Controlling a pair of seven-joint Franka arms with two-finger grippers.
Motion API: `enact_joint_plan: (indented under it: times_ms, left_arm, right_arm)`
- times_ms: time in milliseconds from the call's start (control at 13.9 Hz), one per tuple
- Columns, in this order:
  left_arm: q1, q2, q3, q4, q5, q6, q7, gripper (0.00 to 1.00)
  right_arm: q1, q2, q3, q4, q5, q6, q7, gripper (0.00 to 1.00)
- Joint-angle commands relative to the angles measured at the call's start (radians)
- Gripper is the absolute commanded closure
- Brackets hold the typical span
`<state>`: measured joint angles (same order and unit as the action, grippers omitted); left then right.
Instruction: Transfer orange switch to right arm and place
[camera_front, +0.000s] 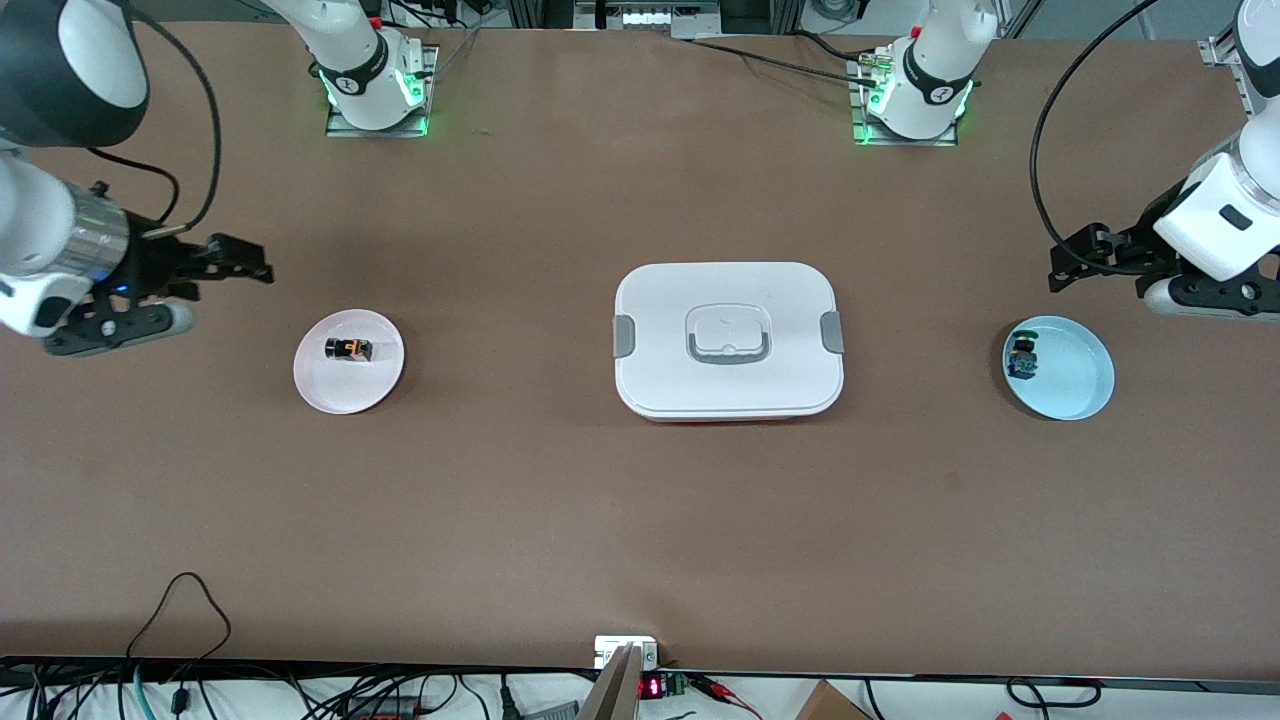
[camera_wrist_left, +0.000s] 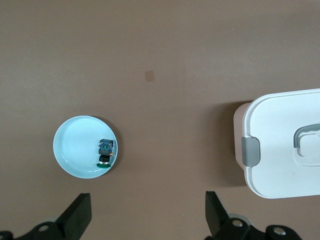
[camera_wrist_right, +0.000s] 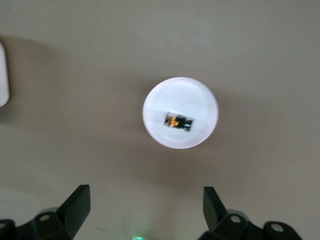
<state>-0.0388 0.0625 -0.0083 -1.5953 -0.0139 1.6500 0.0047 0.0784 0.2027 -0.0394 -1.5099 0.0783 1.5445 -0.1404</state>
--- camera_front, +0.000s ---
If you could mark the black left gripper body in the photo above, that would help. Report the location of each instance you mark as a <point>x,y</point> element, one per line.
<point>1131,247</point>

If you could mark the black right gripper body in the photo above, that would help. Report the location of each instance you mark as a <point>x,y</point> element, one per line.
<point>152,263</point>

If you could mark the orange and black switch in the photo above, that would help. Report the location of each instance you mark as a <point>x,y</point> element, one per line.
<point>348,350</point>

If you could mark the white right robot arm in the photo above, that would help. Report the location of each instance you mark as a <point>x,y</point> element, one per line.
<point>40,220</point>

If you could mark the light blue round plate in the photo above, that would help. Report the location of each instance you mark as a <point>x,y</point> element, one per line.
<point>1075,370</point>

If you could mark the pink round plate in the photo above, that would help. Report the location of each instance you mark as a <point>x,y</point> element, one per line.
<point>348,392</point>

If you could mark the white lidded container grey latches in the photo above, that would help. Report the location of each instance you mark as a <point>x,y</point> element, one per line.
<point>728,390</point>

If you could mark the silver power strip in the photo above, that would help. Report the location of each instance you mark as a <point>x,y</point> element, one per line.
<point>650,18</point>

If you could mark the brown cardboard box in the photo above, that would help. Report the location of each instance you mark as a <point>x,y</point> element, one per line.
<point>830,705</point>

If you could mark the small white electronics box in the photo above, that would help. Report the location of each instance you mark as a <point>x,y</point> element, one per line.
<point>615,648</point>

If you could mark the grey metal bar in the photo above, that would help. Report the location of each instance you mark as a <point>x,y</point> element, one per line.
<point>615,690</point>

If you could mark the red and black clip leads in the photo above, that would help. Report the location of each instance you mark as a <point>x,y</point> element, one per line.
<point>725,690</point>

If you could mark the red digit display board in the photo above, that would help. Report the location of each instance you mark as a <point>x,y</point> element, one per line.
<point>655,687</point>

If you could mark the green and blue switch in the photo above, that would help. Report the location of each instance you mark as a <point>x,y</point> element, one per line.
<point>1022,355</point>

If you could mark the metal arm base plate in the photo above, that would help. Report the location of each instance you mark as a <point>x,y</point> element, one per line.
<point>345,130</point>
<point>870,138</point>

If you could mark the aluminium frame rail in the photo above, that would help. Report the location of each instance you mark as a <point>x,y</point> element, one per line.
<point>1220,50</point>

